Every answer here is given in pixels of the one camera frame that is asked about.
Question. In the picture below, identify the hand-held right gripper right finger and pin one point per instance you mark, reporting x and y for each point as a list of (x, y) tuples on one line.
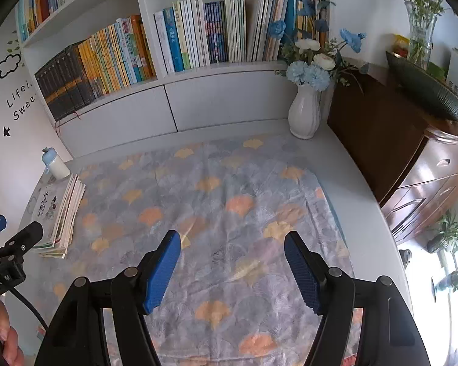
[(303, 270)]

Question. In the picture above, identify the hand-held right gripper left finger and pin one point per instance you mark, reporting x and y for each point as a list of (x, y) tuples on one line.
[(162, 270)]

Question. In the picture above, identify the stack of books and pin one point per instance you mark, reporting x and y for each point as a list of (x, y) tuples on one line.
[(61, 213)]

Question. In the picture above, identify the row of black and yellow books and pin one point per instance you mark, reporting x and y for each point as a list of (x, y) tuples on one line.
[(99, 61)]

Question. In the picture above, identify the row of mixed colourful books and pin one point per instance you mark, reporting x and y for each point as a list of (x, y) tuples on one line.
[(45, 0)]

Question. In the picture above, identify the row of white and blue books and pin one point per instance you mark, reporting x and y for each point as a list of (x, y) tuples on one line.
[(198, 34)]

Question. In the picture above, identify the person's left hand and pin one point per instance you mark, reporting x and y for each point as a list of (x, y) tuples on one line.
[(11, 347)]

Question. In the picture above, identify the white bottle with blue cap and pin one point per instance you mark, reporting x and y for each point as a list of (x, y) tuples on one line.
[(57, 167)]

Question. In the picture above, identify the grey floral tablecloth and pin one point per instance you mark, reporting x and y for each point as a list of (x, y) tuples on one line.
[(232, 183)]

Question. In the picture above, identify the potted green plant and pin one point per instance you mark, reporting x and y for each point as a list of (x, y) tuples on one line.
[(448, 232), (456, 280)]

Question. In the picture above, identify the brown wooden cabinet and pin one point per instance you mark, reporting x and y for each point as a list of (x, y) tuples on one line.
[(374, 133)]

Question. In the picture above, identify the white bookshelf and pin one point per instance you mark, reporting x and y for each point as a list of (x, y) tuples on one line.
[(221, 95)]

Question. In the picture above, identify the dark ribbed oval tray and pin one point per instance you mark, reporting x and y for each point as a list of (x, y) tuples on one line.
[(431, 87)]

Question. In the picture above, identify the green packet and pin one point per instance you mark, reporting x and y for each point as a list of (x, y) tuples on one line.
[(437, 70)]

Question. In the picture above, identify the yellow packet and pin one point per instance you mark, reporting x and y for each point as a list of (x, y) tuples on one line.
[(400, 44)]

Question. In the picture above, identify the black wall stickers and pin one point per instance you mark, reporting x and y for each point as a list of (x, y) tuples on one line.
[(7, 131)]

